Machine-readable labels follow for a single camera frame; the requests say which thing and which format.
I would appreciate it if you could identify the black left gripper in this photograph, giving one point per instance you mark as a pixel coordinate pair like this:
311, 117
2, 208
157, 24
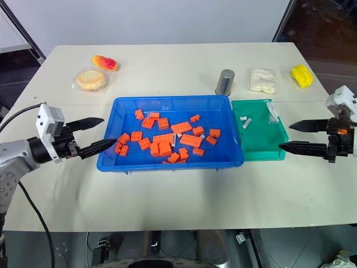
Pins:
67, 145

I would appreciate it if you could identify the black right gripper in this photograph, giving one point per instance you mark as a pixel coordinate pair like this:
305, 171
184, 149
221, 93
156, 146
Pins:
338, 142

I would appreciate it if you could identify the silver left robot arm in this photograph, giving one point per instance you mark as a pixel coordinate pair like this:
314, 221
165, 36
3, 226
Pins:
14, 156

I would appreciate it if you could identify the green plastic tray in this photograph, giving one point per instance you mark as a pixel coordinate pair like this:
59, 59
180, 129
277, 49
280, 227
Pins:
259, 139

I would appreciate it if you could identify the round bread in wrapper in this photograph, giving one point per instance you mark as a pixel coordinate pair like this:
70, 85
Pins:
90, 79

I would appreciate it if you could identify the blue plastic bin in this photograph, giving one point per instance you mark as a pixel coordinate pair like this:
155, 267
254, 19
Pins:
139, 167

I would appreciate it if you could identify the white packet bag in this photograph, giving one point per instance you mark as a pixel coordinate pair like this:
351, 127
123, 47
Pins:
262, 79

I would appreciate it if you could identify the long orange building block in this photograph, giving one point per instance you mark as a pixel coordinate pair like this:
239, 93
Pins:
164, 138
190, 140
181, 127

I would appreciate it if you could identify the red yellow toy fruit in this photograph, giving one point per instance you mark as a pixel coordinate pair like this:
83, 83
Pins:
105, 62

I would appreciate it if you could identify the large orange building block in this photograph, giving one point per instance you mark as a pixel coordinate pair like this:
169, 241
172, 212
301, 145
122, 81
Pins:
165, 148

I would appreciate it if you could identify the silver metal cup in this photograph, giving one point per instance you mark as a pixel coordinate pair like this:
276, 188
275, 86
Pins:
224, 82

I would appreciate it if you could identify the black slanted pole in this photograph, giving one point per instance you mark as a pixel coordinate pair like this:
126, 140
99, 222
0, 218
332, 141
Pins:
284, 19
28, 39

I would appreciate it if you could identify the white plug connector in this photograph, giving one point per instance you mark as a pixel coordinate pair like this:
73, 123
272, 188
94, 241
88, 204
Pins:
240, 236

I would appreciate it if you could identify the black table leg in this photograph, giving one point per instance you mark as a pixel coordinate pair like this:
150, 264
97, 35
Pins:
258, 248

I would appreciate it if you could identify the crumpled plastic bag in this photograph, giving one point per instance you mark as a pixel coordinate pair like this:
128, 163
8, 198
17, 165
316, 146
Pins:
341, 261

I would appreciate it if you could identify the grey brown round leg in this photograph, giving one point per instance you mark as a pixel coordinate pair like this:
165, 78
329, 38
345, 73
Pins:
210, 245

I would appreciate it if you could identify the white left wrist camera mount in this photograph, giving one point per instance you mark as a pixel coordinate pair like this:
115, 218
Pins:
46, 120

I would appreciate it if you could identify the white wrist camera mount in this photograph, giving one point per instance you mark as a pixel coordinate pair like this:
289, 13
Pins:
46, 120
341, 97

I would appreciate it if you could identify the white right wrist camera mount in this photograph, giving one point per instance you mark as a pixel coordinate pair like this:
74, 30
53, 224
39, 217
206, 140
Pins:
341, 97

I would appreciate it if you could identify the black bracket under table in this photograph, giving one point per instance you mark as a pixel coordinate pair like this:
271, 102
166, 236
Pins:
155, 243
101, 249

